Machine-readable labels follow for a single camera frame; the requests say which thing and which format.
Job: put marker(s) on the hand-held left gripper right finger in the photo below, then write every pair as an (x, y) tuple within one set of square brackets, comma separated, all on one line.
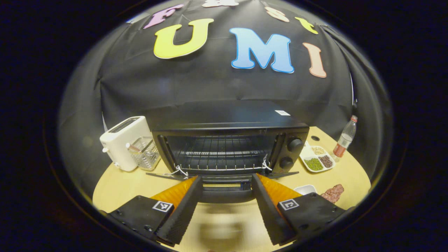
[(271, 213)]

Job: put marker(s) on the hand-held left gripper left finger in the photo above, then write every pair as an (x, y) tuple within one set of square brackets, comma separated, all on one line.
[(182, 213)]

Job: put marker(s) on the red raw meat slice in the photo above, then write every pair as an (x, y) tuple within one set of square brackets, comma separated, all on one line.
[(332, 193)]

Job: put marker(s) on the black electric oven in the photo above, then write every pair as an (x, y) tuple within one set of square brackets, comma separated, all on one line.
[(227, 115)]

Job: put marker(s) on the small white tray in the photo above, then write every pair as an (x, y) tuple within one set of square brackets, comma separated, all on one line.
[(305, 189)]

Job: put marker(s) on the clear plastic container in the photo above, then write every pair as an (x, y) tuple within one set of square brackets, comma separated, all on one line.
[(145, 155)]

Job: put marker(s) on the white divided plate with beans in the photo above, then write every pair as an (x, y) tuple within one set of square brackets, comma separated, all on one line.
[(316, 156)]

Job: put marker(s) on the white toaster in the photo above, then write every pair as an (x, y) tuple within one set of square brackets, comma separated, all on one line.
[(120, 143)]

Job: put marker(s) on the clear plastic bottle red label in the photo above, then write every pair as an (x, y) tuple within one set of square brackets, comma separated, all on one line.
[(344, 140)]

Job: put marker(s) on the black backdrop cloth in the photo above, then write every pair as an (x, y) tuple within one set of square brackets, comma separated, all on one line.
[(210, 84)]

